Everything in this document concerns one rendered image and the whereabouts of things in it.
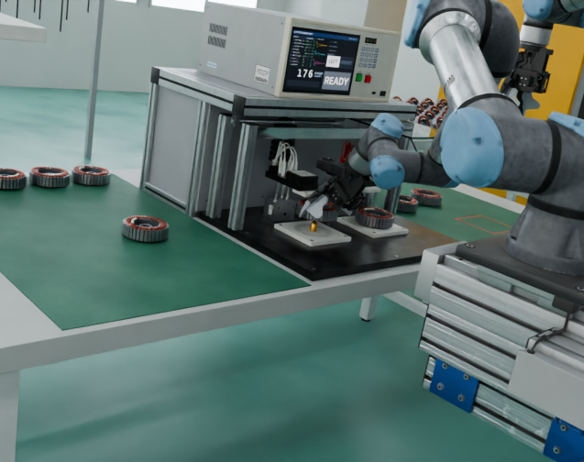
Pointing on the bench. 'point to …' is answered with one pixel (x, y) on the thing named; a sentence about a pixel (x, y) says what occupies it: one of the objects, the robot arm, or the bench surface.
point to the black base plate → (414, 239)
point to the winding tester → (271, 52)
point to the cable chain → (280, 141)
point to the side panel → (173, 148)
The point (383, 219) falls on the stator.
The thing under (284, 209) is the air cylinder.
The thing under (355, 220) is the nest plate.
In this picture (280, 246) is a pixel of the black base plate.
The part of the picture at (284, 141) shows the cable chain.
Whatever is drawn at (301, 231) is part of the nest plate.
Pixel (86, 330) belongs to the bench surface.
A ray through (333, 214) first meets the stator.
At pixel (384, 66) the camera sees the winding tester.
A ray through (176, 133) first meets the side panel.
